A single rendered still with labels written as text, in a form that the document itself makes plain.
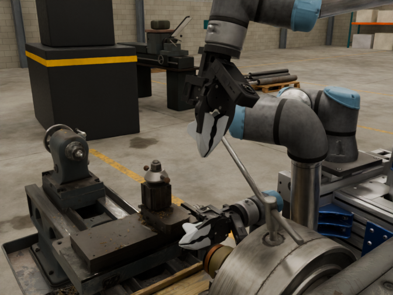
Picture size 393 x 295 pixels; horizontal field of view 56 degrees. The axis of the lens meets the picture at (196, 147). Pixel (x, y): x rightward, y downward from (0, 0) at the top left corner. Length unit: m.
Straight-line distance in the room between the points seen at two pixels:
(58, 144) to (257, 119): 0.99
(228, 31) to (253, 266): 0.42
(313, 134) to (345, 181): 0.49
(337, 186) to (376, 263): 0.70
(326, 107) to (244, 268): 0.75
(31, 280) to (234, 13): 1.48
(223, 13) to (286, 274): 0.46
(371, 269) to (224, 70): 0.40
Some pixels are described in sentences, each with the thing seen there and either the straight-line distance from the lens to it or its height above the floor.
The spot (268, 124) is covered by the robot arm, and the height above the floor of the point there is 1.37.
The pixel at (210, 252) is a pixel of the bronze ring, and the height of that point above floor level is 1.10.
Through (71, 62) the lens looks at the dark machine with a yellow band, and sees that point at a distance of 5.17.
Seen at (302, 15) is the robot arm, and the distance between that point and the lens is 0.73.
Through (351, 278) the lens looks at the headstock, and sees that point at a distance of 0.62.
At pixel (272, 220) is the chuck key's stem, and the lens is 0.67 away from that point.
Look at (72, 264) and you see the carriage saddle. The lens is 1.21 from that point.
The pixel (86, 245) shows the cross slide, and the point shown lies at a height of 0.97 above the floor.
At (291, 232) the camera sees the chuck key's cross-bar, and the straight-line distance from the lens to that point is 0.61.
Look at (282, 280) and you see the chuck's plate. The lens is 0.65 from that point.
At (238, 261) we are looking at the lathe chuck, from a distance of 0.69.
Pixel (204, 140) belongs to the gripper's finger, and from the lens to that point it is 0.71.
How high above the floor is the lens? 1.61
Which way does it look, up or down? 19 degrees down
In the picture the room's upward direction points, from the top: straight up
